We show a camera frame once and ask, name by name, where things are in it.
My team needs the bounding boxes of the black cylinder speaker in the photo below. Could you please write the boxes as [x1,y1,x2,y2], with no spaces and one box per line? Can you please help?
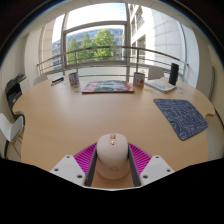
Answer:
[168,62,180,86]

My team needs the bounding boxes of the white and blue mug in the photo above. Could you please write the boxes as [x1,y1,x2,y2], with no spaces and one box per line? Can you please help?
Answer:
[68,72,80,88]

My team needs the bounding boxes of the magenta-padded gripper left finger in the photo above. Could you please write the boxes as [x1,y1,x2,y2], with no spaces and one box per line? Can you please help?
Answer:
[49,142,98,188]

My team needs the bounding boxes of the white mug with apple print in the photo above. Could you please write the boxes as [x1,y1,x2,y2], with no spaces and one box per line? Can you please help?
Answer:
[132,71,146,88]

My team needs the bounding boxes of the white chair with wooden legs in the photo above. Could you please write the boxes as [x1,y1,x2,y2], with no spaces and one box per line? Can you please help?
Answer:
[0,112,26,160]

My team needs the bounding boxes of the blue patterned mouse pad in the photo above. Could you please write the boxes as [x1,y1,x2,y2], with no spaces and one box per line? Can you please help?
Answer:
[153,98,209,141]

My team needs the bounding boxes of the green tree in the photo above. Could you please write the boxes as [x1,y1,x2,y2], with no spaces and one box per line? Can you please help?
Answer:
[67,28,118,64]

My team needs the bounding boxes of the red magazine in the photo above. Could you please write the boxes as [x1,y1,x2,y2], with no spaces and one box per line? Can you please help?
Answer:
[81,80,135,94]

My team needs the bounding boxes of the white computer mouse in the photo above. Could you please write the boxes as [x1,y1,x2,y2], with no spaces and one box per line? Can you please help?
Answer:
[95,133,130,181]

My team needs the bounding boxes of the light blue picture book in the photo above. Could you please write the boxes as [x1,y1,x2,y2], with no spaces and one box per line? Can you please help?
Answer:
[145,77,178,94]

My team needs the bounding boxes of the blue marker pen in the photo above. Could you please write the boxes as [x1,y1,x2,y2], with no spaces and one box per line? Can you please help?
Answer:
[50,76,65,86]

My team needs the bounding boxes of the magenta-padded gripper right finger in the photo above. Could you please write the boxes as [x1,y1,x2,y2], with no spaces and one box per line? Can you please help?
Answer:
[127,142,175,188]

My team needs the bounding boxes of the grey metal balcony railing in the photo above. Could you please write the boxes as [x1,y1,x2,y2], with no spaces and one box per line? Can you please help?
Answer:
[36,45,190,82]

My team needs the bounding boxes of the black printer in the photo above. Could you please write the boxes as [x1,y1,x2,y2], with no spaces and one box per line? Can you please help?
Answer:
[4,73,28,113]

